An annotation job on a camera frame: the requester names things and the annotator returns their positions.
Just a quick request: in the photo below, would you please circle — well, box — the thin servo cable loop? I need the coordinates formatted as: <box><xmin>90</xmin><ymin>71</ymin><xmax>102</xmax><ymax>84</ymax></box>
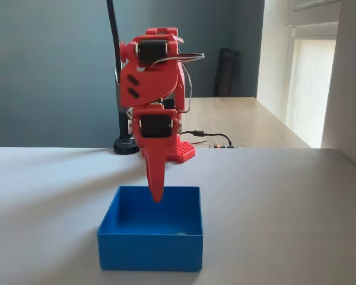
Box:
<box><xmin>150</xmin><ymin>52</ymin><xmax>205</xmax><ymax>114</ymax></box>

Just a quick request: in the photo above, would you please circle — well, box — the white window blind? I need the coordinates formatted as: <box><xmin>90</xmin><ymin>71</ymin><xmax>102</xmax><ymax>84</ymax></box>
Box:
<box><xmin>285</xmin><ymin>22</ymin><xmax>341</xmax><ymax>148</ymax></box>

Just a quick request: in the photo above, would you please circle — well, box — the black gooseneck stand grey sleeve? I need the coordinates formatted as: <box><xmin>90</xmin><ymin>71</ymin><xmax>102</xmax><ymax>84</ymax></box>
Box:
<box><xmin>106</xmin><ymin>0</ymin><xmax>139</xmax><ymax>155</ymax></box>

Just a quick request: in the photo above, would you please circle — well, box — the black power cable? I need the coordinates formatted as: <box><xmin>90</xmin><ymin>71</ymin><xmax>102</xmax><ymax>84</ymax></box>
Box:
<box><xmin>180</xmin><ymin>129</ymin><xmax>235</xmax><ymax>148</ymax></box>

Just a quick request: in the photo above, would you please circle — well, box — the blue plastic box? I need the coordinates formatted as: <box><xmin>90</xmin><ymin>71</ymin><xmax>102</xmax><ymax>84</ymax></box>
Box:
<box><xmin>97</xmin><ymin>185</ymin><xmax>204</xmax><ymax>272</ymax></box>

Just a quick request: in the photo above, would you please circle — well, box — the dark wooden board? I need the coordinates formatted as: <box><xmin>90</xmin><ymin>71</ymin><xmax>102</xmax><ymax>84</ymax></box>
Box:
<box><xmin>212</xmin><ymin>47</ymin><xmax>240</xmax><ymax>98</ymax></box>

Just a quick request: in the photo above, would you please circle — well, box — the small controller board red light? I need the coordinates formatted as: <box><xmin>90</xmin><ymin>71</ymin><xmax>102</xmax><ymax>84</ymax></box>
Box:
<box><xmin>208</xmin><ymin>143</ymin><xmax>244</xmax><ymax>150</ymax></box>

